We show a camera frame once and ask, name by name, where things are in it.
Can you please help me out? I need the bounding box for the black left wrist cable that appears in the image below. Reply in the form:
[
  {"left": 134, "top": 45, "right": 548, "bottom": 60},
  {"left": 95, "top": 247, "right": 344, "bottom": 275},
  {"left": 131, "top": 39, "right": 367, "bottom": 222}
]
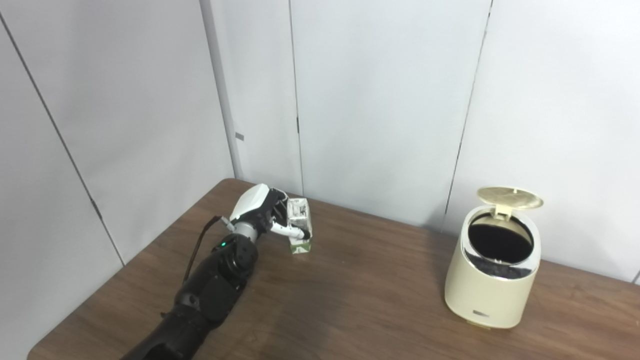
[{"left": 182, "top": 216, "right": 233, "bottom": 286}]

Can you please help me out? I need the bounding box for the cream round bin lid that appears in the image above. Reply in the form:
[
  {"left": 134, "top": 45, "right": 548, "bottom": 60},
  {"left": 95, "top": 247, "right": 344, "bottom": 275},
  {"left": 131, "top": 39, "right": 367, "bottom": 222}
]
[{"left": 476, "top": 186, "right": 544, "bottom": 218}]

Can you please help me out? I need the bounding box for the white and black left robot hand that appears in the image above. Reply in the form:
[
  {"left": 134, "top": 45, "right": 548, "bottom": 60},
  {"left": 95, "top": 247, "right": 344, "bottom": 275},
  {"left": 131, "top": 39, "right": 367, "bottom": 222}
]
[{"left": 229, "top": 183, "right": 312, "bottom": 241}]

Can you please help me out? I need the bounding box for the cream-colored round bin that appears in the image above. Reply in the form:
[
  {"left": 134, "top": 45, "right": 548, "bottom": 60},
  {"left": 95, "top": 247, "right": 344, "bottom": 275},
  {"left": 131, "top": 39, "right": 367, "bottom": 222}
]
[{"left": 444, "top": 204, "right": 542, "bottom": 329}]

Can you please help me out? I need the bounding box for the small green white milk carton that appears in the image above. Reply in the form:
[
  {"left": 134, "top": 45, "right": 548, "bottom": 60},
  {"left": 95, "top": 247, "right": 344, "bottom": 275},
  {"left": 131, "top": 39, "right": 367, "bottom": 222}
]
[{"left": 286, "top": 197, "right": 313, "bottom": 254}]

